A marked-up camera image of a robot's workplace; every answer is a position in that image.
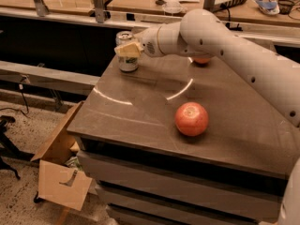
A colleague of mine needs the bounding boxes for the silver green 7up can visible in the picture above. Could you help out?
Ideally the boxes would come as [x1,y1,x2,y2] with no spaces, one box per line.
[115,31,138,72]

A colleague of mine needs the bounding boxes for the black hanging cable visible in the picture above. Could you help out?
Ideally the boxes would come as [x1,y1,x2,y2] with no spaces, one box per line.
[0,76,31,114]

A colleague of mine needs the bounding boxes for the white blue bowl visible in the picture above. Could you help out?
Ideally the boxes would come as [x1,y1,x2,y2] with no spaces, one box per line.
[256,1,279,15]

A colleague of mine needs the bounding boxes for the grey power strip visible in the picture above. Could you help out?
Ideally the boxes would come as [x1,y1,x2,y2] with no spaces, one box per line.
[213,0,247,12]

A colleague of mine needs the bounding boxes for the middle metal bracket post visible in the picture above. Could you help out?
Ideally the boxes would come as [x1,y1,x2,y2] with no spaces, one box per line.
[93,0,105,23]

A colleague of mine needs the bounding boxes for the grey drawer cabinet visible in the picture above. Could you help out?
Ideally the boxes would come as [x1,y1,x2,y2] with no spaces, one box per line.
[68,53,299,225]

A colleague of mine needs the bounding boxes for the orange fruit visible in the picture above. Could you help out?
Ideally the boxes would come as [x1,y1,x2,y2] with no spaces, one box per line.
[192,57,211,65]

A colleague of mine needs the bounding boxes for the open cardboard box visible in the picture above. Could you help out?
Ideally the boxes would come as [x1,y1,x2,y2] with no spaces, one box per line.
[31,102,92,211]

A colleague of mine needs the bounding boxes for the red apple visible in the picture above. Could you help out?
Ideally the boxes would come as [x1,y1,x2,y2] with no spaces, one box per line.
[175,102,209,137]

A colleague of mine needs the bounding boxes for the black mesh cup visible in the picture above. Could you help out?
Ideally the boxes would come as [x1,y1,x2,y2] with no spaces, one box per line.
[277,0,294,15]

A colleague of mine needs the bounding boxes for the right metal bracket post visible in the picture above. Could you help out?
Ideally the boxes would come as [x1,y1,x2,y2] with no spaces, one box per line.
[203,0,216,11]

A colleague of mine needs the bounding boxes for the clear plastic cup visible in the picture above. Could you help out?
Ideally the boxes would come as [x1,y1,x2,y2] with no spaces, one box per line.
[162,1,183,14]

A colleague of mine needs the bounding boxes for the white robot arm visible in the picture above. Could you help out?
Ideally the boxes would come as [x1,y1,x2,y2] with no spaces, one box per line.
[114,9,300,127]

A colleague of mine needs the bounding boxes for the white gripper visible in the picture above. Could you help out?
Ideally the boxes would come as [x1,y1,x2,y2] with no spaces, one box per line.
[114,26,163,58]

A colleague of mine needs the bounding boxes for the black stand legs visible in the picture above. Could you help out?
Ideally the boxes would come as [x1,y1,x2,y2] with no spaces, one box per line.
[0,115,33,180]

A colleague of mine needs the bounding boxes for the metal bracket post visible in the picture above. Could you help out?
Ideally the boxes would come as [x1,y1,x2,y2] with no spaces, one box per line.
[93,0,105,23]
[34,0,49,17]
[203,0,216,11]

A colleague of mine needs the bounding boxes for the left metal bracket post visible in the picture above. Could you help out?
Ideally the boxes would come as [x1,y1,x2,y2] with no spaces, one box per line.
[34,0,49,17]

